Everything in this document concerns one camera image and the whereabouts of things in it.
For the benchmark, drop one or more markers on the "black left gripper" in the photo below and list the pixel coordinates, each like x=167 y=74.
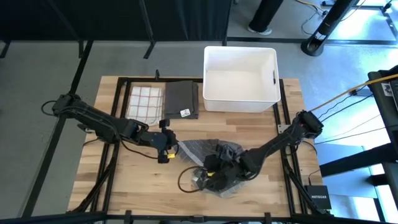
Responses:
x=158 y=141

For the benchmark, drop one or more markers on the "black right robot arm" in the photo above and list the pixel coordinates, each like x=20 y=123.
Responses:
x=280 y=140

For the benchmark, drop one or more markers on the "person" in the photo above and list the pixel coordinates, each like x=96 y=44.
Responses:
x=264 y=15

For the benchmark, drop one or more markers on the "black folding partition screen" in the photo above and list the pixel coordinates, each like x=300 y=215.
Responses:
x=124 y=18

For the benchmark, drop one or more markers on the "white towel with red checks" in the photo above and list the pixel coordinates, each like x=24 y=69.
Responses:
x=144 y=104

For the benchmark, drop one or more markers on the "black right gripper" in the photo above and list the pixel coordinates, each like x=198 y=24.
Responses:
x=227 y=171

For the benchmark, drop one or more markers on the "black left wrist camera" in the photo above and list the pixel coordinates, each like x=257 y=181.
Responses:
x=164 y=124

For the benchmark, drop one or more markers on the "black metal table frame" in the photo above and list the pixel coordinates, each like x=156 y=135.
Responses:
x=143 y=80

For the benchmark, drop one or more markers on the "black Netgear network switch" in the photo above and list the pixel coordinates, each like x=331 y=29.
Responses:
x=317 y=197

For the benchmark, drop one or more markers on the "black desk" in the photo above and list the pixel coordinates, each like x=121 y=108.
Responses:
x=385 y=112

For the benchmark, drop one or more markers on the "black metal floor beam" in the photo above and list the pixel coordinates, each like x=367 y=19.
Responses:
x=357 y=160

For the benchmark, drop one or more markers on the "white plastic basket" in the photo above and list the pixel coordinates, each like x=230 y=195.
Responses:
x=239 y=77

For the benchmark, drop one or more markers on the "black floor stand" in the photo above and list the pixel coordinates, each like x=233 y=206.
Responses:
x=329 y=25

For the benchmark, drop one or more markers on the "grey towel with white checks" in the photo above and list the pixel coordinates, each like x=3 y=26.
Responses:
x=196 y=149

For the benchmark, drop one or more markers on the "dark grey terry towel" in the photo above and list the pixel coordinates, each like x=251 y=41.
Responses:
x=180 y=99

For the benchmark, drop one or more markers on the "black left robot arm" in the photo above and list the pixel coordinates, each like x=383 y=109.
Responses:
x=99 y=123

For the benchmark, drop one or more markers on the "black stand base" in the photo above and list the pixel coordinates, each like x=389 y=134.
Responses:
x=351 y=4

